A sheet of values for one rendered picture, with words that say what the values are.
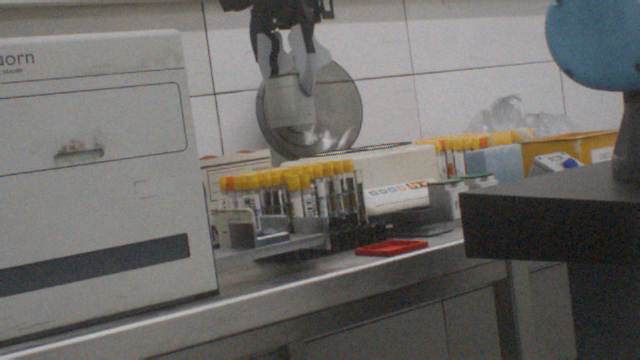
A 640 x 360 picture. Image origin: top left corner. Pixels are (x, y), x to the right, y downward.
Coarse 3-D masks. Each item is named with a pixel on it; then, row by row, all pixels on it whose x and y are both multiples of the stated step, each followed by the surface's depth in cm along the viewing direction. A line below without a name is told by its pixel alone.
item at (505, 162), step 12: (516, 144) 150; (468, 156) 146; (480, 156) 145; (492, 156) 145; (504, 156) 148; (516, 156) 150; (468, 168) 147; (480, 168) 145; (492, 168) 145; (504, 168) 147; (516, 168) 150; (504, 180) 147
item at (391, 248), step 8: (392, 240) 123; (400, 240) 122; (408, 240) 121; (416, 240) 120; (360, 248) 119; (368, 248) 120; (376, 248) 121; (384, 248) 121; (392, 248) 120; (400, 248) 115; (408, 248) 116; (416, 248) 117; (376, 256) 116; (384, 256) 115; (392, 256) 114
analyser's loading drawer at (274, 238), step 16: (240, 224) 110; (272, 224) 113; (288, 224) 111; (304, 224) 117; (320, 224) 114; (240, 240) 111; (256, 240) 108; (272, 240) 109; (288, 240) 111; (304, 240) 112; (320, 240) 113; (224, 256) 105; (240, 256) 106; (256, 256) 108
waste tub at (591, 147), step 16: (528, 144) 156; (544, 144) 153; (560, 144) 150; (576, 144) 148; (592, 144) 150; (608, 144) 152; (528, 160) 157; (576, 160) 148; (592, 160) 149; (608, 160) 152; (528, 176) 157
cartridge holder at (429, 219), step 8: (416, 208) 135; (424, 208) 134; (432, 208) 131; (440, 208) 131; (392, 216) 133; (400, 216) 131; (408, 216) 130; (416, 216) 129; (424, 216) 129; (432, 216) 130; (440, 216) 131; (392, 224) 133; (400, 224) 132; (408, 224) 130; (416, 224) 129; (424, 224) 129; (432, 224) 130; (440, 224) 129; (448, 224) 130; (392, 232) 133; (400, 232) 132; (408, 232) 130; (416, 232) 129; (424, 232) 128; (432, 232) 128; (440, 232) 129
